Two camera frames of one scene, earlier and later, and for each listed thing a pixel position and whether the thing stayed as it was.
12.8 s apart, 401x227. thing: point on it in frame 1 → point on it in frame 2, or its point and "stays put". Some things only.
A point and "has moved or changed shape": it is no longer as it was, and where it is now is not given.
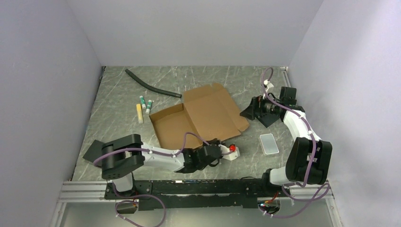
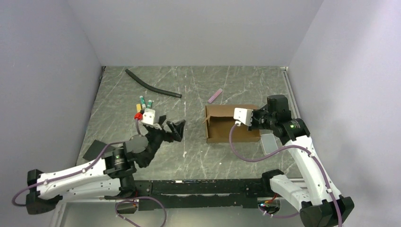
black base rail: [154, 194] stays put
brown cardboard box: [207, 112] has moved or changed shape
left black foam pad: [94, 151] stays put
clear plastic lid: [268, 144] stays put
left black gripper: [215, 141] → [178, 129]
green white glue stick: [143, 102] stays put
